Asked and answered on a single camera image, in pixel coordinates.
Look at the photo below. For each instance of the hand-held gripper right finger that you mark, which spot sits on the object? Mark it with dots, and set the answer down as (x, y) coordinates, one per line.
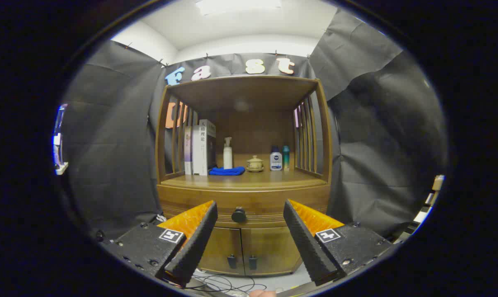
(304, 243)

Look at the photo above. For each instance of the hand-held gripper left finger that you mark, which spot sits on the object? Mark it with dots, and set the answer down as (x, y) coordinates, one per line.
(195, 243)

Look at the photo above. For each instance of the wooden drawer with black knob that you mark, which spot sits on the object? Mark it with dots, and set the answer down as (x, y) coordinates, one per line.
(257, 202)

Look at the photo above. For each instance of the wooden cabinet door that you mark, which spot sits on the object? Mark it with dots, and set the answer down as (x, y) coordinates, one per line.
(273, 247)
(224, 247)

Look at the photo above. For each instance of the wooden countertop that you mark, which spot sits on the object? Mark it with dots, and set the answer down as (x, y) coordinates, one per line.
(273, 178)

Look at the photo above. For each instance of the wooden cabinet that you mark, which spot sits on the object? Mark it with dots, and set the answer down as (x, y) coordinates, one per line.
(253, 123)

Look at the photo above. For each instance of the blue folded cloth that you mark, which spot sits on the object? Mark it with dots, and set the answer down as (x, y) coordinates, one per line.
(226, 171)

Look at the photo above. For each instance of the teal bottle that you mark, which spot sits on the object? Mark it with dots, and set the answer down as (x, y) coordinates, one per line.
(286, 159)

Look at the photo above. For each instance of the white lotion bottle blue cap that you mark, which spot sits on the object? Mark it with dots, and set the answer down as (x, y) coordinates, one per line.
(276, 161)

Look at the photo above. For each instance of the white spray bottle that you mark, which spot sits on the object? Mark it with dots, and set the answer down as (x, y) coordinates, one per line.
(227, 159)

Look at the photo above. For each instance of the beige ceramic lidded cup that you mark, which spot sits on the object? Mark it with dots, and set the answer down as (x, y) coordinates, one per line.
(255, 165)

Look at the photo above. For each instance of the thin purple book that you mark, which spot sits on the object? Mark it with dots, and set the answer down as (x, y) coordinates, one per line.
(188, 150)

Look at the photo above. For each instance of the thick white book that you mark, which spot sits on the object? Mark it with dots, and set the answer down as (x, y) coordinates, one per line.
(199, 148)

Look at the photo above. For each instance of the black round knob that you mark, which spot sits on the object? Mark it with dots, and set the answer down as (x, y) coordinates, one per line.
(100, 236)

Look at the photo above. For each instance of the black backdrop cloth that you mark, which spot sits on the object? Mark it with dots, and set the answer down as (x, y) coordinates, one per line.
(116, 144)

